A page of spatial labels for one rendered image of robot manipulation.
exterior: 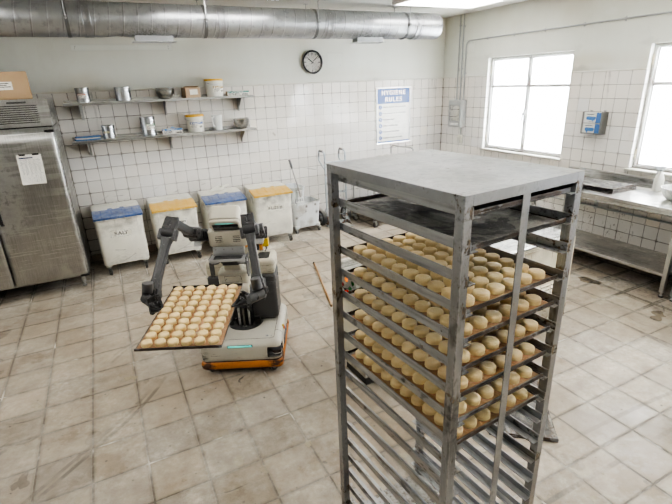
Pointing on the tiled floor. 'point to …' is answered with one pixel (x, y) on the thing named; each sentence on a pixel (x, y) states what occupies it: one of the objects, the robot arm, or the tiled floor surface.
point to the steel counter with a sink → (640, 199)
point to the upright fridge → (37, 201)
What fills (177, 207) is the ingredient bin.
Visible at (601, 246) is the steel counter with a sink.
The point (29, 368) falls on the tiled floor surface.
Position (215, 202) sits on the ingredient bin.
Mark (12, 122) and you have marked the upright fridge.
